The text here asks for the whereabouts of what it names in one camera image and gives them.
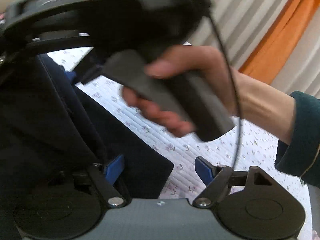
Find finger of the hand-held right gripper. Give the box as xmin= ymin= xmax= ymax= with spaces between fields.
xmin=65 ymin=49 xmax=108 ymax=86

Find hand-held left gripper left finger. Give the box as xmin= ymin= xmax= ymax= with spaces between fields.
xmin=72 ymin=154 xmax=126 ymax=208

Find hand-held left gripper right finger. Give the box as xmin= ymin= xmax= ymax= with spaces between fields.
xmin=192 ymin=156 xmax=273 ymax=208

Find dark navy striped-sleeve hoodie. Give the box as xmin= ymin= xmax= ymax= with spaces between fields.
xmin=0 ymin=52 xmax=175 ymax=240

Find person's right forearm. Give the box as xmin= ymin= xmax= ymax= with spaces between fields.
xmin=236 ymin=66 xmax=320 ymax=188

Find person's right hand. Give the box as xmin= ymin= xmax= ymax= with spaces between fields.
xmin=122 ymin=44 xmax=245 ymax=138

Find pale pleated curtain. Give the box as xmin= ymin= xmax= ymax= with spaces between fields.
xmin=184 ymin=0 xmax=320 ymax=98

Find orange curtain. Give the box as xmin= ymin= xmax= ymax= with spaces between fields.
xmin=239 ymin=0 xmax=320 ymax=86

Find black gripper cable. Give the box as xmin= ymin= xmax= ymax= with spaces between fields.
xmin=205 ymin=12 xmax=245 ymax=170

